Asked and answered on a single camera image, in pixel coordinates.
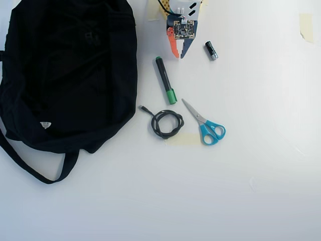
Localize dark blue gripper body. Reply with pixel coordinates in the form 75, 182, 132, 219
165, 14, 199, 41

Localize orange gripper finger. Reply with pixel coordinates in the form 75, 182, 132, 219
166, 27, 181, 59

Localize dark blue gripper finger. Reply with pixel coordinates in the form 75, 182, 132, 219
181, 37, 198, 59

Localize black fabric bag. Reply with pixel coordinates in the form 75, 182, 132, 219
0, 0, 138, 185

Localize yellow perforated base block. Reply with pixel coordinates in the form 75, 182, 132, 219
157, 0, 172, 20

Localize beige masking tape piece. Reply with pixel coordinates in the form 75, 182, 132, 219
299, 13, 314, 44
164, 133, 205, 147
147, 0, 162, 22

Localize black cylindrical battery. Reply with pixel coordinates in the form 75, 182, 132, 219
205, 41, 219, 61

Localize black marker green cap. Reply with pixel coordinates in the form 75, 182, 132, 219
154, 56, 178, 105

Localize bare camera circuit board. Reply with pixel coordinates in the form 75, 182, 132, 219
173, 19, 196, 40

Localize black coiled usb cable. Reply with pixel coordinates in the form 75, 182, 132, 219
139, 105, 186, 140

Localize scissors with blue handles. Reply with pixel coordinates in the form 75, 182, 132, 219
181, 98, 226, 146

